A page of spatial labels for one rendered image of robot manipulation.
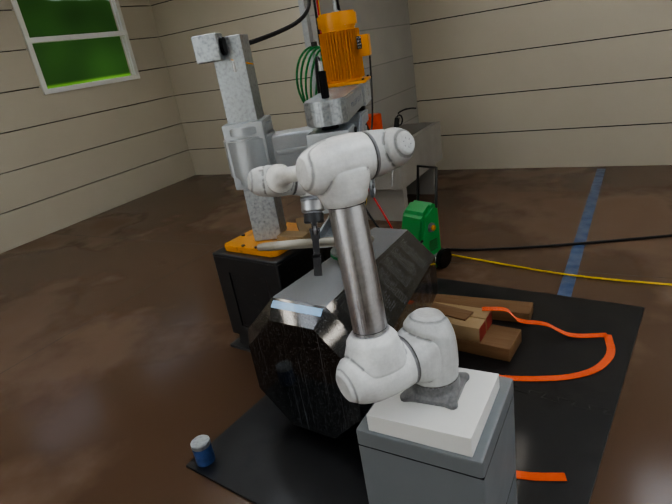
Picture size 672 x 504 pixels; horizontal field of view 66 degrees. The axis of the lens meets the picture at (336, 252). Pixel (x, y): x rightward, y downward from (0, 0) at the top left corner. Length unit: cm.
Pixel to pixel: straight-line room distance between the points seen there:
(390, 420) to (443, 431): 16
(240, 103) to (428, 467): 236
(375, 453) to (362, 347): 42
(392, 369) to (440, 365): 17
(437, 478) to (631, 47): 599
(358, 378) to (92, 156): 789
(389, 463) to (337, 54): 229
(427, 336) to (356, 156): 57
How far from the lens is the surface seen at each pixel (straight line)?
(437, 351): 155
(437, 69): 744
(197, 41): 323
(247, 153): 324
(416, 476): 172
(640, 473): 277
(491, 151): 742
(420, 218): 426
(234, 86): 327
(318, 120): 255
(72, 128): 888
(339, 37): 318
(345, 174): 130
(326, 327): 239
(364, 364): 145
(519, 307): 370
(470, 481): 164
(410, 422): 160
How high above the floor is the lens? 192
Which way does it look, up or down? 22 degrees down
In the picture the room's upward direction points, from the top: 10 degrees counter-clockwise
